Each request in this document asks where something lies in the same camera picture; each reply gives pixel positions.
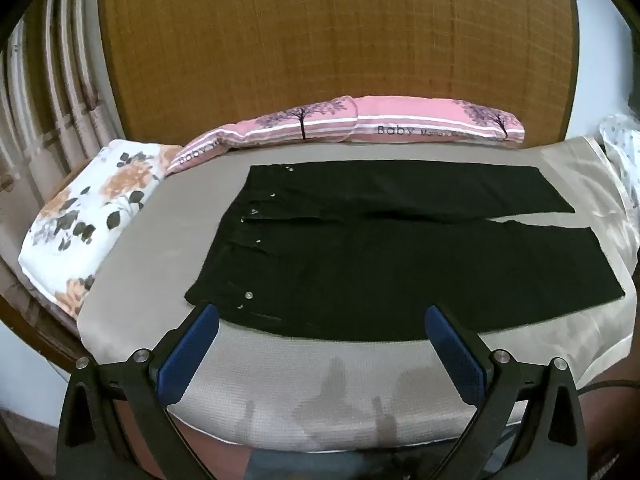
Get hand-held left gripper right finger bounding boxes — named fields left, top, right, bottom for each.
left=424, top=304, right=589, bottom=480

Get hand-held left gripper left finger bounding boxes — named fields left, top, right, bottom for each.
left=57, top=302, right=221, bottom=480

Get black pants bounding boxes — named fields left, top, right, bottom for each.
left=185, top=162, right=626, bottom=342

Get grey woven bed mat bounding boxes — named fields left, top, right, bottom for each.
left=77, top=135, right=640, bottom=457

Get white floral pillow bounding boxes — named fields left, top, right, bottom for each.
left=19, top=139, right=184, bottom=319

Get pink striped tree-print pillow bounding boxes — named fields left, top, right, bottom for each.
left=350, top=94, right=527, bottom=149
left=166, top=96, right=362, bottom=177

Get white dotted cloth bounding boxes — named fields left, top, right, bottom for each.
left=599, top=114, right=640, bottom=188

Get beige striped curtain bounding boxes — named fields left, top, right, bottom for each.
left=0, top=0, right=127, bottom=201

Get wooden headboard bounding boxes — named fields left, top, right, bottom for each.
left=97, top=0, right=582, bottom=147

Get dark wooden bed frame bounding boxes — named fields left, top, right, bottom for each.
left=0, top=260, right=82, bottom=378

